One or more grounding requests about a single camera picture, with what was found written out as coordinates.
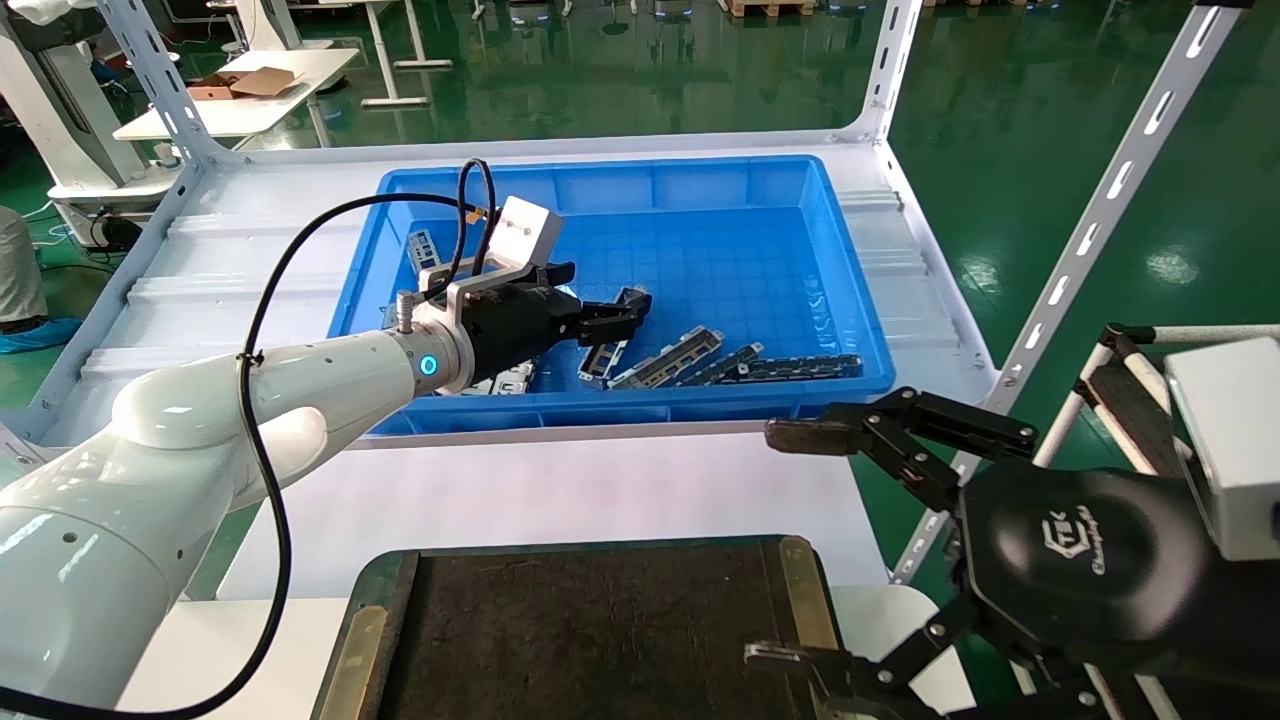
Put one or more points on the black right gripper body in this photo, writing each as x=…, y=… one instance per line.
x=1080, y=560

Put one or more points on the wooden pallet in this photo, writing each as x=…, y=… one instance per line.
x=770, y=8

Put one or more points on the white pipe rack black joints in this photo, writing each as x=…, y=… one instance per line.
x=1200, y=334

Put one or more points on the open cardboard box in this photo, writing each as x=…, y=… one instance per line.
x=260, y=82

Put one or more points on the grey metal channel part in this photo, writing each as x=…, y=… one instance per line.
x=603, y=362
x=668, y=358

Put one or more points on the dark ladder-shaped metal part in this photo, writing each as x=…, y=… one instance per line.
x=800, y=368
x=422, y=245

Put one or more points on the person in yellow shirt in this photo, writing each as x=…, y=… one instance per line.
x=15, y=270

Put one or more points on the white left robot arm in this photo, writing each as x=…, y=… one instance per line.
x=300, y=380

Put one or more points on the white slotted steel upright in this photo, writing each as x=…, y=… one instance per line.
x=890, y=90
x=150, y=55
x=1100, y=215

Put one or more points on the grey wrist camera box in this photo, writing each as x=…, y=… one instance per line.
x=525, y=235
x=1235, y=440

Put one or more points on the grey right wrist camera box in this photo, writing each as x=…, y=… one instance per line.
x=1235, y=440

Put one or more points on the blue plastic bin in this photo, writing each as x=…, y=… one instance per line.
x=700, y=260

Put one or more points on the dark narrow metal part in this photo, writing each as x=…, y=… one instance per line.
x=722, y=365

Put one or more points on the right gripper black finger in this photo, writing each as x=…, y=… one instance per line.
x=900, y=420
x=930, y=645

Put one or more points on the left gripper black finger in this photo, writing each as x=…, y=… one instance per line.
x=640, y=310
x=605, y=330

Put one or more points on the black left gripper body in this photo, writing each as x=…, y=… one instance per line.
x=515, y=325

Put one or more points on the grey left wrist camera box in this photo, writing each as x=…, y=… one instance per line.
x=525, y=235

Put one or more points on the white desk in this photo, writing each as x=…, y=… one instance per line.
x=250, y=115

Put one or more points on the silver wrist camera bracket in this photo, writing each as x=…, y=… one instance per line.
x=470, y=292

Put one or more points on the white machine stand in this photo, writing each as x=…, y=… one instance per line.
x=60, y=100

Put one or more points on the white table leg frame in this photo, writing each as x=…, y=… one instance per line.
x=395, y=101

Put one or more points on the black container with brass edges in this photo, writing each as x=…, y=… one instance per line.
x=600, y=630

